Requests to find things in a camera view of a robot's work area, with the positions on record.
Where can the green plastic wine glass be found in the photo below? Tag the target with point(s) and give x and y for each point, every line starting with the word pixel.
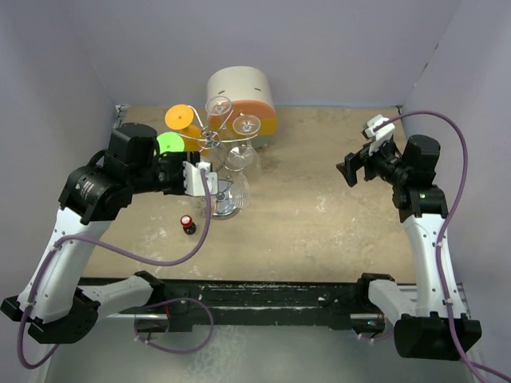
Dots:
pixel 169 142

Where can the black mounting rail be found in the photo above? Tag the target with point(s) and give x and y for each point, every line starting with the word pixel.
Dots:
pixel 335 305

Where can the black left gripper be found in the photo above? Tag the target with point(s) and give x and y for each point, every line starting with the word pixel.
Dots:
pixel 177 157

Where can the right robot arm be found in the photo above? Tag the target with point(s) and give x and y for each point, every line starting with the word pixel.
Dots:
pixel 435 325

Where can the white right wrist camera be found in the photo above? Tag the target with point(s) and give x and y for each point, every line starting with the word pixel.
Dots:
pixel 377 131

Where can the white round drawer cabinet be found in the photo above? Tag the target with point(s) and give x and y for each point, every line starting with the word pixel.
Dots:
pixel 249 91

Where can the clear flute glass back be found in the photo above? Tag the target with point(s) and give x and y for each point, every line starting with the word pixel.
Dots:
pixel 218 109

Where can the orange plastic wine glass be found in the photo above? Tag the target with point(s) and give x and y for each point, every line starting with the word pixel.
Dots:
pixel 183 120

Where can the clear flute glass front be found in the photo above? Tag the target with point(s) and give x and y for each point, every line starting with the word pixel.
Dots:
pixel 199 205

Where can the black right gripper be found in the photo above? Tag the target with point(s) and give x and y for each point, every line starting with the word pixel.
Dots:
pixel 354 161

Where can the small red-capped bottle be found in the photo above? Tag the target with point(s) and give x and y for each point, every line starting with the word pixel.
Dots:
pixel 188 225

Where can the clear flute glass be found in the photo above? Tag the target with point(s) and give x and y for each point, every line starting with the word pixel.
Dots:
pixel 248 127
pixel 238 159
pixel 199 205
pixel 218 109

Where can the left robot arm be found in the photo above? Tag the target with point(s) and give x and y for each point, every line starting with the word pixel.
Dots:
pixel 52 309

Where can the chrome wine glass rack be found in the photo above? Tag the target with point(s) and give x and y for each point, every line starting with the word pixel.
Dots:
pixel 217 144

